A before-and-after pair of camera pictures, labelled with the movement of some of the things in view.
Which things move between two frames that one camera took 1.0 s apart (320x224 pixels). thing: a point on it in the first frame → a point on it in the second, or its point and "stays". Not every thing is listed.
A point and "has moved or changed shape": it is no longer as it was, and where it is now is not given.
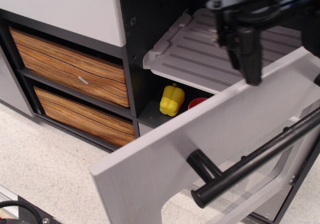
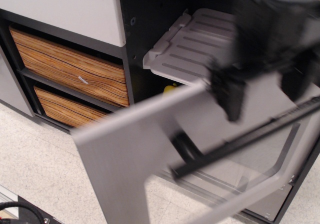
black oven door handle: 218,182 → 196,156
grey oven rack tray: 192,54 stays
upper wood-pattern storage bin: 88,74 stays
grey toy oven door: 135,184 has moved or changed shape
